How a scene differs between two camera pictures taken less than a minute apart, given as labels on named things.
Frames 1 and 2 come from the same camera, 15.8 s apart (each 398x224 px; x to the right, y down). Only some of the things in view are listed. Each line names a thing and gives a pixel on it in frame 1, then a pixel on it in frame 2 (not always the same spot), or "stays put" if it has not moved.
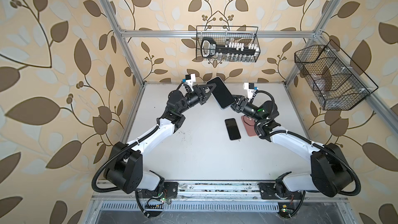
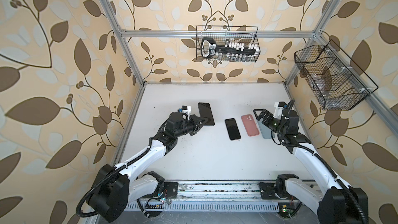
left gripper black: [198, 95] to [195, 126]
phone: [232, 129] stays put
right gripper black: [241, 105] to [267, 117]
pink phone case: [249, 123] stays put
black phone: [222, 93] to [205, 111]
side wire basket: [338, 83] stays put
